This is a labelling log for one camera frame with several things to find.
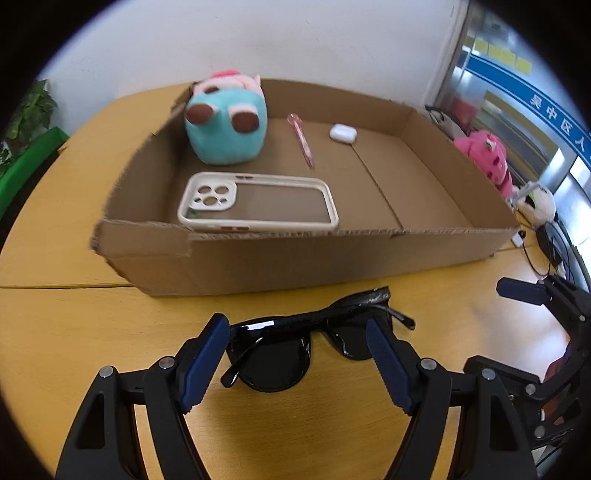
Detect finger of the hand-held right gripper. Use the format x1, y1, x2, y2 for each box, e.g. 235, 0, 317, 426
463, 354, 544, 403
496, 275, 591, 342

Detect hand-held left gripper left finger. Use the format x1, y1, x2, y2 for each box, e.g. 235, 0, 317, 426
55, 313, 230, 480

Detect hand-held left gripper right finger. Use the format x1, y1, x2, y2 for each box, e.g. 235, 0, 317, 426
365, 318, 541, 480

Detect black sunglasses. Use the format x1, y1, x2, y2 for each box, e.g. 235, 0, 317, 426
221, 286, 416, 393

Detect brown cardboard box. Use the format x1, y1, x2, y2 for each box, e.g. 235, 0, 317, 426
91, 78, 520, 296

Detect pink and teal plush pig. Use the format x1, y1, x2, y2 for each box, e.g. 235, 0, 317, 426
184, 70, 269, 166

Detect pink plush toy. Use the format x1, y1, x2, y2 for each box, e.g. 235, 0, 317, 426
452, 129, 514, 197

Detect white clear phone case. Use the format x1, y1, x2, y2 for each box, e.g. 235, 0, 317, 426
178, 172, 340, 234

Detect dark and white plush toy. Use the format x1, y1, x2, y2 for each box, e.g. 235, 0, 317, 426
425, 106, 465, 139

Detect pink pen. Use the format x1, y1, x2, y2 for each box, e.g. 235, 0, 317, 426
287, 113, 315, 168

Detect green board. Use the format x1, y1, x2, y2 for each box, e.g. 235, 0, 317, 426
0, 127, 70, 217

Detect green potted plant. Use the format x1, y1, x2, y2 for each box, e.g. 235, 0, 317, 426
2, 79, 58, 167

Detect black cable bundle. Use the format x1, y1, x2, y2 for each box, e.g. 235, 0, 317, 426
522, 222, 585, 280

